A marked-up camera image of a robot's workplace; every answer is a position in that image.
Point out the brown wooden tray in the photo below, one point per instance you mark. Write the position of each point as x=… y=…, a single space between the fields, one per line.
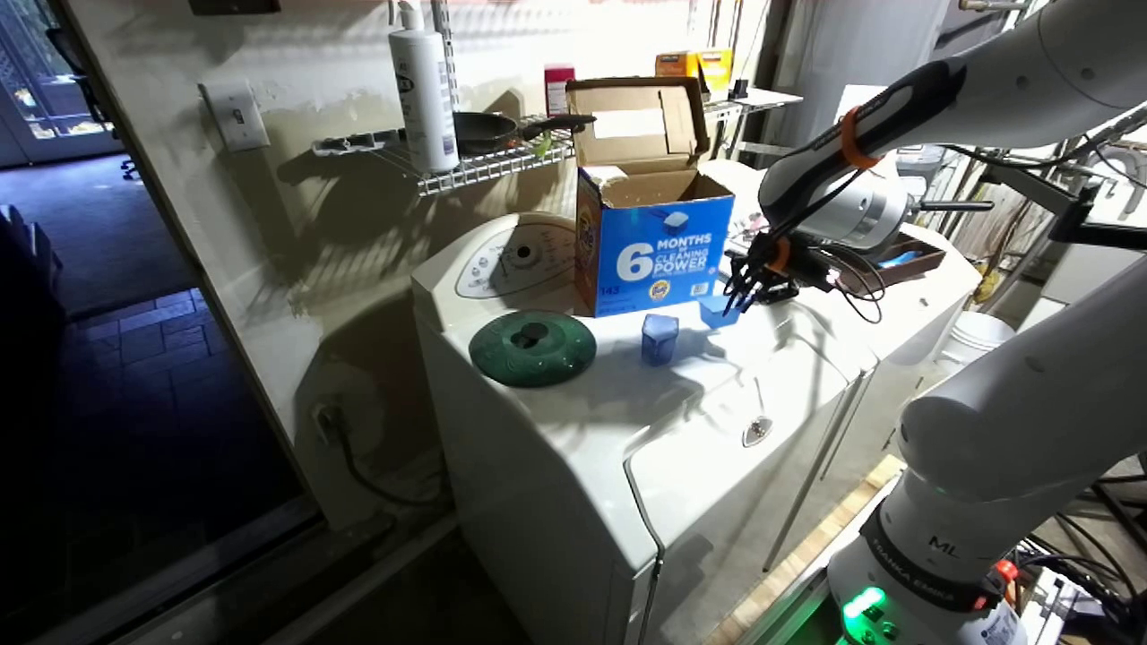
x=916 y=254

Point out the grey metal pot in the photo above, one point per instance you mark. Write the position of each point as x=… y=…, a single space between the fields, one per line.
x=956 y=207

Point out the dark green round lid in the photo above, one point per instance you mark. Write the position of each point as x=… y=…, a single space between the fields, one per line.
x=533 y=347

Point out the blue cardboard detergent box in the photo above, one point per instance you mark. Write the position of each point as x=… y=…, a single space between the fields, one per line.
x=622 y=288

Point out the tall white bottle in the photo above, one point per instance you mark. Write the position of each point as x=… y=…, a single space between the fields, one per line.
x=425 y=93

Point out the pink container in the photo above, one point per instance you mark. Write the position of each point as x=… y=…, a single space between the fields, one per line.
x=559 y=91

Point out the yellow box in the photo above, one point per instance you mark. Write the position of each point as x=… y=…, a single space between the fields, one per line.
x=715 y=68

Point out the white plastic bucket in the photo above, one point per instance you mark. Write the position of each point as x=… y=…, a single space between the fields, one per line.
x=974 y=345

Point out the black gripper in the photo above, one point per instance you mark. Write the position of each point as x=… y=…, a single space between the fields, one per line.
x=794 y=260

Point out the white wall outlet plate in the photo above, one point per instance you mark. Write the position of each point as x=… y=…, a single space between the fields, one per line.
x=235 y=115

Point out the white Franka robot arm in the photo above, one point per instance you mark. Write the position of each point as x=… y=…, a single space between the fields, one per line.
x=1040 y=418

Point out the white background table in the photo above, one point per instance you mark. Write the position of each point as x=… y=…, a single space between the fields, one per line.
x=757 y=103

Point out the black frying pan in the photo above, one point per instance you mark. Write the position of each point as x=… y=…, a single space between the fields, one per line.
x=486 y=130

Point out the wooden mounting board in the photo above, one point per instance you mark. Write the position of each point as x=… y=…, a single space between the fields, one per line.
x=811 y=551

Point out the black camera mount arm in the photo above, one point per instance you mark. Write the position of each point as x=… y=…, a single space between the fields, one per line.
x=1052 y=199

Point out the white washing machine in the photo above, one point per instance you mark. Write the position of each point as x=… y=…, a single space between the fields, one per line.
x=562 y=476

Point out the dark translucent blue scoop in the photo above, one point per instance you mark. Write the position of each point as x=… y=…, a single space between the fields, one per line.
x=660 y=343

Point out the green lit device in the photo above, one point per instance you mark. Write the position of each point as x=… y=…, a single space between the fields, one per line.
x=867 y=614

